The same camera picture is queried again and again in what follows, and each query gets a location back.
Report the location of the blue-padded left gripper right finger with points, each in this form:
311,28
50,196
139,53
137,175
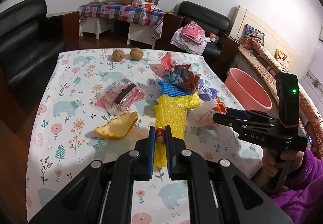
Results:
218,192

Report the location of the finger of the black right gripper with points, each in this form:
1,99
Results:
241,114

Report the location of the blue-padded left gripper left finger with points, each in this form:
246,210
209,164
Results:
102,192

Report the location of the yellow bubble wrap bag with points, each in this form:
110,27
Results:
172,111

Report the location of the small red can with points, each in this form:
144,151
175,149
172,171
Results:
160,135

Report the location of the right hand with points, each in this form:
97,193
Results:
291,158

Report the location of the red snack wrapper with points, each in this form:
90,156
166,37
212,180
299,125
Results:
204,113

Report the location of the pink plastic basin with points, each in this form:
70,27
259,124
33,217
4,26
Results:
247,91

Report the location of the purple plastic wrapper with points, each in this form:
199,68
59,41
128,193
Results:
206,93

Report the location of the bed with brown blanket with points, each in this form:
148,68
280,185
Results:
263,66

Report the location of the black tracker with green light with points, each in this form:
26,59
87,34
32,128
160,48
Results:
288,94

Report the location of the rolled floral quilt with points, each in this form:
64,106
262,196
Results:
269,59

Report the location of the orange peel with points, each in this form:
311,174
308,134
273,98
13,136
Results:
119,127

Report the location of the lilac wardrobe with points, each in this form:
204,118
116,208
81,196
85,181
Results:
312,80

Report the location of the crumpled patterned wrapper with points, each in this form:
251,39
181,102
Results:
179,73

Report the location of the yellow floral pillow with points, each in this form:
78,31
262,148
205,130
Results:
281,57

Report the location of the blue foam net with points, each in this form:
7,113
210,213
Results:
172,90

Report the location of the white pink blanket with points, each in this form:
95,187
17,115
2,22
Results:
188,45

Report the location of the colourful cartoon pillow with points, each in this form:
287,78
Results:
252,36

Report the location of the white wooden headboard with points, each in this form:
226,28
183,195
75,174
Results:
272,40

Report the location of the purple fleece sleeve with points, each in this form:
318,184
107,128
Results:
302,201

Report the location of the orange box on armchair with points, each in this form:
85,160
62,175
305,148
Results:
213,37

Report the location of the floral bear tablecloth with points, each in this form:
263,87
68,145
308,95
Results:
75,125

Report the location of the black leather armchair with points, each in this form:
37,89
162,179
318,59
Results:
209,20

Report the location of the pink folded clothes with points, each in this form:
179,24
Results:
193,32

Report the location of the clear pink snack package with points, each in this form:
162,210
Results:
119,96

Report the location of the walnut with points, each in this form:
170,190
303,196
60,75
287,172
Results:
118,55
136,54

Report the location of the white desk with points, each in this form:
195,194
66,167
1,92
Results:
108,33

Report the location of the plaid tablecloth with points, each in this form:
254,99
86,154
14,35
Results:
145,24

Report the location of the black leather sofa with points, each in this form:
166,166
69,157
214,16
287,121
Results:
30,46

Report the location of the dark wooden side cabinet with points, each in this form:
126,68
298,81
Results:
70,27

